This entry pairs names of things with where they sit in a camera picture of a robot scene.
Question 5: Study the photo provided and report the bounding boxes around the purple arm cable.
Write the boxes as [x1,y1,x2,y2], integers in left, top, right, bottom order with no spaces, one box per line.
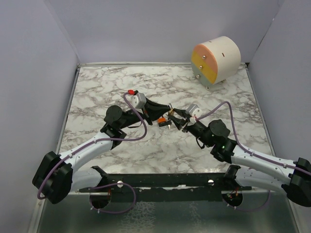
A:
[36,89,148,214]
[189,101,311,212]

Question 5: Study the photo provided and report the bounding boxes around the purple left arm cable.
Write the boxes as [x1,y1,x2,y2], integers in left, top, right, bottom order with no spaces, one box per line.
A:
[36,89,148,214]

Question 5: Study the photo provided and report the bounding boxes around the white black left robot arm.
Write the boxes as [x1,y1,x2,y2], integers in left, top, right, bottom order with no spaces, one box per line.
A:
[32,99,171,204]

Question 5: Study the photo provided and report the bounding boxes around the black keys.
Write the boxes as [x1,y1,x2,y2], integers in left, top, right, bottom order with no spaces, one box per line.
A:
[166,121,172,129]

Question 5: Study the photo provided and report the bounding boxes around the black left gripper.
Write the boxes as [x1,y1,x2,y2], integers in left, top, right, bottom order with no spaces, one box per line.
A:
[120,100,171,130]

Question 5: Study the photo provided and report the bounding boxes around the round pastel drawer cabinet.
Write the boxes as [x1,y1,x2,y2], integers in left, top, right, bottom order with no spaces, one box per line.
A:
[191,36,241,89]

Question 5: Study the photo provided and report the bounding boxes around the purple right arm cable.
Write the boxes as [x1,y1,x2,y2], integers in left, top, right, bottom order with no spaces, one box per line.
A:
[189,101,311,212]

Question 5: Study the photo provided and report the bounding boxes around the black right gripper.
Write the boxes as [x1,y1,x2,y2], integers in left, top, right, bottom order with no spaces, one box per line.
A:
[168,108,213,148]

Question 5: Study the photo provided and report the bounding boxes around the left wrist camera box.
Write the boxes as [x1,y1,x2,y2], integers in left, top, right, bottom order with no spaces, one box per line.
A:
[130,93,147,109]

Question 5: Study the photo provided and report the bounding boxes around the aluminium frame rail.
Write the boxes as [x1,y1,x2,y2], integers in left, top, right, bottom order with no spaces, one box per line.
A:
[37,189,277,195]

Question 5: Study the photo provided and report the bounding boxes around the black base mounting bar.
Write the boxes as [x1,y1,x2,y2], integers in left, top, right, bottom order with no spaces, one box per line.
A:
[80,166,251,203]

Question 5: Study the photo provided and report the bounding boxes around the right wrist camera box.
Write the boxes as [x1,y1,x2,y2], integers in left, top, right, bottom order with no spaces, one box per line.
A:
[185,104,203,118]

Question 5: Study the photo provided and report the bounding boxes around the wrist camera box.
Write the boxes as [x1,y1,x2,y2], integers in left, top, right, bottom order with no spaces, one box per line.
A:
[130,93,147,109]
[185,104,203,118]

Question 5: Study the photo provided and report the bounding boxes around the orange black padlock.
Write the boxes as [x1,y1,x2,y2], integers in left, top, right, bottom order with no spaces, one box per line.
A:
[157,117,168,127]

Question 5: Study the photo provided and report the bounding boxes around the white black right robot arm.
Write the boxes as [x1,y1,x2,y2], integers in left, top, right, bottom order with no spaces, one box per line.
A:
[168,110,311,207]

